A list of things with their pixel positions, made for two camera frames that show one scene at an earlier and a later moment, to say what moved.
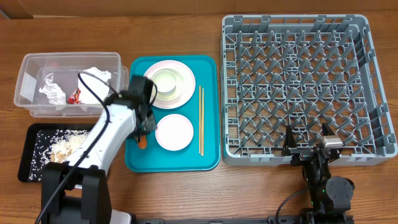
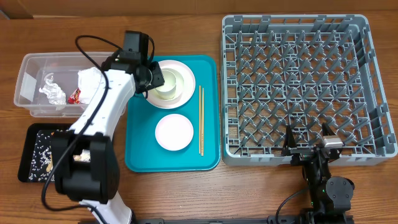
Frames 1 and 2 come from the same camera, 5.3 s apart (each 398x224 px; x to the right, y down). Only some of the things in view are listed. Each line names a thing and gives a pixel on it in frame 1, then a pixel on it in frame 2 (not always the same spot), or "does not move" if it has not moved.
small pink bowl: x=174 y=132 does not move
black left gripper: x=152 y=126 to x=157 y=76
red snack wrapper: x=74 y=98 does not move
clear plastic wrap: x=56 y=96 does not move
